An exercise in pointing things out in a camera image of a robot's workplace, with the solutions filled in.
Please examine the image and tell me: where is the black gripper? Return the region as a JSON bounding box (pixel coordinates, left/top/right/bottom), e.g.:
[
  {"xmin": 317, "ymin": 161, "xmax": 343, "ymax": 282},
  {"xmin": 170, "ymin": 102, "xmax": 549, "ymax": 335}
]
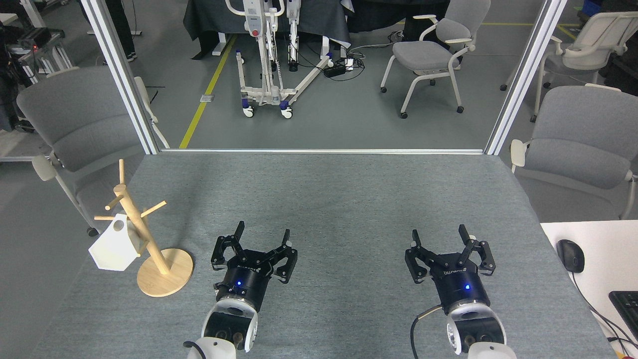
[
  {"xmin": 210, "ymin": 221, "xmax": 299, "ymax": 310},
  {"xmin": 405, "ymin": 224, "xmax": 496, "ymax": 315}
]

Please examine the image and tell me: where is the white hexagonal cup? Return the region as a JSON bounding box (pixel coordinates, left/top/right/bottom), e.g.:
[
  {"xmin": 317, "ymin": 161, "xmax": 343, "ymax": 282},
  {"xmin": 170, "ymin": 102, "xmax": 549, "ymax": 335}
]
[{"xmin": 89, "ymin": 213, "xmax": 143, "ymax": 271}]

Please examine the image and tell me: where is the wooden cup rack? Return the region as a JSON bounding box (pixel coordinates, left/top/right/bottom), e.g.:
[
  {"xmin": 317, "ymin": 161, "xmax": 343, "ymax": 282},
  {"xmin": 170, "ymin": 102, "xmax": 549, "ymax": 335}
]
[{"xmin": 94, "ymin": 159, "xmax": 194, "ymax": 298}]

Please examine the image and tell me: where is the metal equipment rack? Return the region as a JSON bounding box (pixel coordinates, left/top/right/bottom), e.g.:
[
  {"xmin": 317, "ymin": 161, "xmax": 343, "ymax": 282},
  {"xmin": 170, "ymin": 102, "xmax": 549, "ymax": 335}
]
[{"xmin": 0, "ymin": 25, "xmax": 75, "ymax": 133}]

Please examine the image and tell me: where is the black computer mouse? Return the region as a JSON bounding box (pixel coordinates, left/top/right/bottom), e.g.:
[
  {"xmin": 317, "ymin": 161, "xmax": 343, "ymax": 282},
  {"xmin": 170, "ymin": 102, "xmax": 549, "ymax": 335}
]
[{"xmin": 556, "ymin": 239, "xmax": 585, "ymax": 274}]

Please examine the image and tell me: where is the white desk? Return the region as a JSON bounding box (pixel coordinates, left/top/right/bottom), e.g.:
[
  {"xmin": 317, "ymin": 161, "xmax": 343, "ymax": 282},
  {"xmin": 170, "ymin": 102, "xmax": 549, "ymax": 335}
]
[{"xmin": 540, "ymin": 219, "xmax": 638, "ymax": 359}]

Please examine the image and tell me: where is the white wheeled stand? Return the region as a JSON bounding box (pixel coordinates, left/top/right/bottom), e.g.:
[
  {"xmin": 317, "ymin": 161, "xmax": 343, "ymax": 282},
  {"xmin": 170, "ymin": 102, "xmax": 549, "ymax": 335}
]
[{"xmin": 224, "ymin": 0, "xmax": 334, "ymax": 119}]

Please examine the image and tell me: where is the black keyboard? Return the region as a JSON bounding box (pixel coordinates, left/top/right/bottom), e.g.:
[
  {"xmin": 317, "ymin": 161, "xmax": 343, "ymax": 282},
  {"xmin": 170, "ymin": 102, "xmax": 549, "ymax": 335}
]
[{"xmin": 608, "ymin": 290, "xmax": 638, "ymax": 340}]

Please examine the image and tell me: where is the black power strip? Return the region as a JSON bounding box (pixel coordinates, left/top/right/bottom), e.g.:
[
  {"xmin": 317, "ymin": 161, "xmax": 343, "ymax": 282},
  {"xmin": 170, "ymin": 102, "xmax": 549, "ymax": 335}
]
[{"xmin": 323, "ymin": 58, "xmax": 355, "ymax": 78}]

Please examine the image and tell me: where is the table with dark cloth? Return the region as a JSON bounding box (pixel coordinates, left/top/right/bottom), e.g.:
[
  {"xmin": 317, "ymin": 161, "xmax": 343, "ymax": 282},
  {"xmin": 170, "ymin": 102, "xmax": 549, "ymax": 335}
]
[{"xmin": 183, "ymin": 0, "xmax": 352, "ymax": 60}]

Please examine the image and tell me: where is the person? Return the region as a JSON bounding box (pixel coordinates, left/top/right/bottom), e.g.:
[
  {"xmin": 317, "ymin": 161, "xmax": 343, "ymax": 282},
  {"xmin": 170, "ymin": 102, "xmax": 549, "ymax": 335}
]
[{"xmin": 82, "ymin": 0, "xmax": 138, "ymax": 63}]

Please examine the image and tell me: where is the silver table edge rail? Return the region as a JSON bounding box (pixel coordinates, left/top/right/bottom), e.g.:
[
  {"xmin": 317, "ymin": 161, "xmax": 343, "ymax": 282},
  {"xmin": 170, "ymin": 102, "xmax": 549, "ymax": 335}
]
[{"xmin": 159, "ymin": 148, "xmax": 486, "ymax": 155}]

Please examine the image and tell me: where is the black mouse cable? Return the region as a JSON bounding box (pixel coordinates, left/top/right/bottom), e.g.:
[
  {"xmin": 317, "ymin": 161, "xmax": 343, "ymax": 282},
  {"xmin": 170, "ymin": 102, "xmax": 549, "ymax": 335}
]
[{"xmin": 571, "ymin": 272, "xmax": 638, "ymax": 350}]

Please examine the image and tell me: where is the grey chair with cream frame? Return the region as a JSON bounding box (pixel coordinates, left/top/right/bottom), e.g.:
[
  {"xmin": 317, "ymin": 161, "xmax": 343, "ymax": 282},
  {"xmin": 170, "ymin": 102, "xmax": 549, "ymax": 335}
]
[
  {"xmin": 380, "ymin": 0, "xmax": 491, "ymax": 119},
  {"xmin": 509, "ymin": 84, "xmax": 638, "ymax": 220},
  {"xmin": 16, "ymin": 66, "xmax": 170, "ymax": 237},
  {"xmin": 500, "ymin": 11, "xmax": 638, "ymax": 123}
]

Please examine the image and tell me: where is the silver frame post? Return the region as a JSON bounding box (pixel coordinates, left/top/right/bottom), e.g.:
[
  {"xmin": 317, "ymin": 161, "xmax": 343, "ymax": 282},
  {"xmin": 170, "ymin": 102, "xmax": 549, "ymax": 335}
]
[
  {"xmin": 80, "ymin": 0, "xmax": 160, "ymax": 155},
  {"xmin": 484, "ymin": 0, "xmax": 569, "ymax": 156}
]

